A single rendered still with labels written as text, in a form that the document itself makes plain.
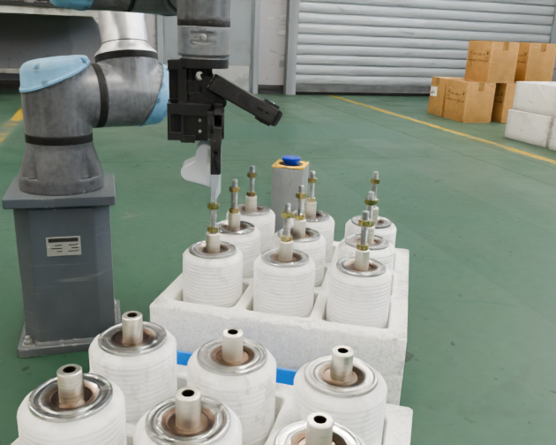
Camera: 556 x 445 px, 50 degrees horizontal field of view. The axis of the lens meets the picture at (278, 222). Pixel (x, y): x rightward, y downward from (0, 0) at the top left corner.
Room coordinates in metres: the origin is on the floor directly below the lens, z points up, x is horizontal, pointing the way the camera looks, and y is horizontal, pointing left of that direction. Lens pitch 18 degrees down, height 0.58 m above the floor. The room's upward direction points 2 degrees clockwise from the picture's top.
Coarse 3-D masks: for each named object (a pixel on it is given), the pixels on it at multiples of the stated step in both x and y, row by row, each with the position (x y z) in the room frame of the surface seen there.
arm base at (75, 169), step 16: (32, 144) 1.01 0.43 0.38; (48, 144) 1.01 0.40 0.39; (64, 144) 1.01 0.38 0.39; (80, 144) 1.03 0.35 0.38; (32, 160) 1.01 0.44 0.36; (48, 160) 1.00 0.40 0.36; (64, 160) 1.01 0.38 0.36; (80, 160) 1.02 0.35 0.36; (96, 160) 1.06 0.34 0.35; (32, 176) 1.01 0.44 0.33; (48, 176) 0.99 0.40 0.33; (64, 176) 1.00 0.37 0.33; (80, 176) 1.01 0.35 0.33; (96, 176) 1.04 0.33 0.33; (32, 192) 0.99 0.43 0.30; (48, 192) 0.99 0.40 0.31; (64, 192) 0.99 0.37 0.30; (80, 192) 1.01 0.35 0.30
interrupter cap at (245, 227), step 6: (216, 222) 1.01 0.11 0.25; (222, 222) 1.02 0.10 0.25; (240, 222) 1.02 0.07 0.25; (246, 222) 1.02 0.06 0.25; (222, 228) 0.99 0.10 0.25; (240, 228) 1.00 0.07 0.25; (246, 228) 1.00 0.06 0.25; (252, 228) 0.99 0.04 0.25; (228, 234) 0.96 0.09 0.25; (234, 234) 0.96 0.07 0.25; (240, 234) 0.96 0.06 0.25
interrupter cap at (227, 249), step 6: (192, 246) 0.89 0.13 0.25; (198, 246) 0.89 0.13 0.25; (204, 246) 0.89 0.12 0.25; (222, 246) 0.90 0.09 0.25; (228, 246) 0.89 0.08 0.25; (234, 246) 0.89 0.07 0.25; (192, 252) 0.86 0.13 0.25; (198, 252) 0.86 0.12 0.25; (204, 252) 0.87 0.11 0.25; (222, 252) 0.87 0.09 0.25; (228, 252) 0.87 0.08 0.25; (234, 252) 0.87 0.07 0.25; (204, 258) 0.85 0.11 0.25; (210, 258) 0.85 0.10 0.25; (216, 258) 0.85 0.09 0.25; (222, 258) 0.85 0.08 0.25
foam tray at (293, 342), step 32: (320, 288) 0.91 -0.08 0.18; (160, 320) 0.82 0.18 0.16; (192, 320) 0.81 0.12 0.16; (224, 320) 0.80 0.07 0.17; (256, 320) 0.79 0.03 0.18; (288, 320) 0.79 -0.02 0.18; (320, 320) 0.80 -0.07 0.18; (192, 352) 0.81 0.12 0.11; (288, 352) 0.78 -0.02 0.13; (320, 352) 0.77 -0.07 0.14; (384, 352) 0.75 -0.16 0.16
